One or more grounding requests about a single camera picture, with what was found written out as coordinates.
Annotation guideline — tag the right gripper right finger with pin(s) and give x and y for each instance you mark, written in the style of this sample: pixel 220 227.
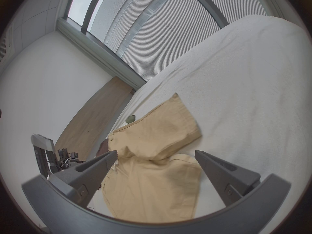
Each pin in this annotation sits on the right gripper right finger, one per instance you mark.
pixel 229 181

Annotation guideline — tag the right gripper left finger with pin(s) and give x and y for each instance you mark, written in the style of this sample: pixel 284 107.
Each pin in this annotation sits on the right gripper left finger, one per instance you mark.
pixel 82 179

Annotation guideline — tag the tan shorts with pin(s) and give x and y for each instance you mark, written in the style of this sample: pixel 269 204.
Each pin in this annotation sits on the tan shorts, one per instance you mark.
pixel 156 179

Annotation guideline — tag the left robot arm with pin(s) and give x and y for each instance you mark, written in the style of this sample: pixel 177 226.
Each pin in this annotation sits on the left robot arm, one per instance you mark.
pixel 42 160

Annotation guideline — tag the bed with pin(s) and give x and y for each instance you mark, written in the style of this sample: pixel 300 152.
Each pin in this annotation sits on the bed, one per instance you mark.
pixel 243 94

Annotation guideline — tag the brown garment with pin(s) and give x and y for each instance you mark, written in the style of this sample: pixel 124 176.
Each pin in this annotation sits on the brown garment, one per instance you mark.
pixel 102 149

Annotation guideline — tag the green garment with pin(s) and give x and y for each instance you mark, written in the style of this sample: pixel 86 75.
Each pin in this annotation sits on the green garment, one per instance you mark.
pixel 131 119

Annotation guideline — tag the window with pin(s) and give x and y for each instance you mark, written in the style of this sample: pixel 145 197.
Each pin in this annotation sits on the window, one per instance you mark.
pixel 158 28

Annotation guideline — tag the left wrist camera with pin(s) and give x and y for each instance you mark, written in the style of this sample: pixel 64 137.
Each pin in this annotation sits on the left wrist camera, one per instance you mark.
pixel 74 155

